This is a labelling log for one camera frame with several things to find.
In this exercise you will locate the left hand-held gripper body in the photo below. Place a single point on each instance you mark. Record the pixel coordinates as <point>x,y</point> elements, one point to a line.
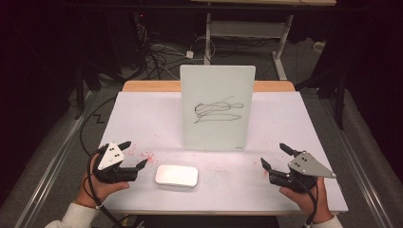
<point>110,155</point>

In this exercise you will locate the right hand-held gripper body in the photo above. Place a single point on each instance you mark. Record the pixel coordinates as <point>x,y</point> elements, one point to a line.
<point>304,166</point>

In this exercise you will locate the white board eraser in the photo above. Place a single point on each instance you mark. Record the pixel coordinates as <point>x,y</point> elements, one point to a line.
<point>176,175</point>

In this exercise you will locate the person's right hand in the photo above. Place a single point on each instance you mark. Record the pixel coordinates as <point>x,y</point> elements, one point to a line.
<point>309,199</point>

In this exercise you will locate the person's left hand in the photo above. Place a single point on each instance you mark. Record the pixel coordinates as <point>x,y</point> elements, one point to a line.
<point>101,189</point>

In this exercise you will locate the black stand leg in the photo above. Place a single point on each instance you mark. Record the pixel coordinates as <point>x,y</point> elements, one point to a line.
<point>79,95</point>

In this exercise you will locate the pale glass whiteboard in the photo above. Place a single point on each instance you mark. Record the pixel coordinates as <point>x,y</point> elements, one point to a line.
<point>217,95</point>

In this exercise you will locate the white power adapter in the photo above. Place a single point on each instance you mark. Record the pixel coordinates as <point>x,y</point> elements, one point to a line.
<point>189,54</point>

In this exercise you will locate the aluminium floor rail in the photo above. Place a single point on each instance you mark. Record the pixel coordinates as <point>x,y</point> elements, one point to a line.
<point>358,167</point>
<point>53,171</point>

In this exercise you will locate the white metal frame desk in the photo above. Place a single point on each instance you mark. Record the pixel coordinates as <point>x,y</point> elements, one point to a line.
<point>247,29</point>

